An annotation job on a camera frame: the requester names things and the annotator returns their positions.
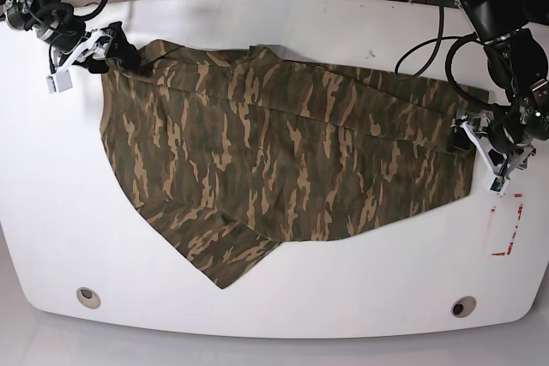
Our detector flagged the camouflage T-shirt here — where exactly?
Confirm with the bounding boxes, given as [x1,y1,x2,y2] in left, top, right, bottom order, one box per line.
[100,40,475,289]

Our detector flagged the red tape rectangle marking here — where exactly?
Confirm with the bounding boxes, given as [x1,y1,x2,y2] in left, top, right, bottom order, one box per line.
[486,193,526,257]

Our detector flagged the left table grommet hole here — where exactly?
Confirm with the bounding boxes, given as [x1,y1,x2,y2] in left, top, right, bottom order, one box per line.
[76,287,101,309]

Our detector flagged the table grommet hole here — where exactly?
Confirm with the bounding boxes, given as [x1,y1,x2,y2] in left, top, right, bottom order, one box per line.
[451,296,477,318]
[76,287,101,309]

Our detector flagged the right table grommet hole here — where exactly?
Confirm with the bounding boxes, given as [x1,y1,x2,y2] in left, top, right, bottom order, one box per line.
[451,296,477,318]

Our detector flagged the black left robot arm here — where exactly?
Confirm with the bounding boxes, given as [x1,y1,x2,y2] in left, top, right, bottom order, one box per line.
[444,0,548,156]

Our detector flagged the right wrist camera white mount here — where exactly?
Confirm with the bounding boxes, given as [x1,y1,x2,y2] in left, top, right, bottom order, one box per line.
[46,29,114,93]

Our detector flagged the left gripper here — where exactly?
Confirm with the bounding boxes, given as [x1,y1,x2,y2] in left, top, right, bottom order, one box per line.
[448,112,534,159]

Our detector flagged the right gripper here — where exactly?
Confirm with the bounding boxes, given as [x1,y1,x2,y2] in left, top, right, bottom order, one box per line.
[40,21,141,75]

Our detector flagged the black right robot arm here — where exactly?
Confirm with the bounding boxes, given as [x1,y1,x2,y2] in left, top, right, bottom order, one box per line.
[1,0,141,78]

